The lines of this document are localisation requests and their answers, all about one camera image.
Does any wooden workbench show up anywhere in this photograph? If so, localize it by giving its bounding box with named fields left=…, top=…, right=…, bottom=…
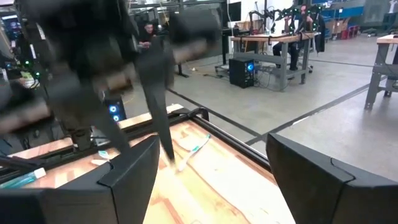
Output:
left=363, top=34, right=398, bottom=110
left=229, top=30, right=321, bottom=93

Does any person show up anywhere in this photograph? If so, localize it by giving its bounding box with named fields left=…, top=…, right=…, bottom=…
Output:
left=272, top=3, right=326, bottom=72
left=138, top=22, right=162, bottom=50

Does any black computer tower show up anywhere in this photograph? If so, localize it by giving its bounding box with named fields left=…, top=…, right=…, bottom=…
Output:
left=229, top=57, right=256, bottom=89
left=104, top=98, right=127, bottom=123

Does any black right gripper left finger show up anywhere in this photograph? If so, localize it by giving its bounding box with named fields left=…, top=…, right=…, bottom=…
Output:
left=0, top=133, right=161, bottom=224

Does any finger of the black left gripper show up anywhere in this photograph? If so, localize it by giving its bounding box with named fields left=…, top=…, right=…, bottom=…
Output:
left=49, top=83, right=131, bottom=156
left=136, top=55, right=175, bottom=162

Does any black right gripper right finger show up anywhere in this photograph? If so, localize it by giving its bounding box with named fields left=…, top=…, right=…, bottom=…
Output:
left=266, top=133, right=398, bottom=224

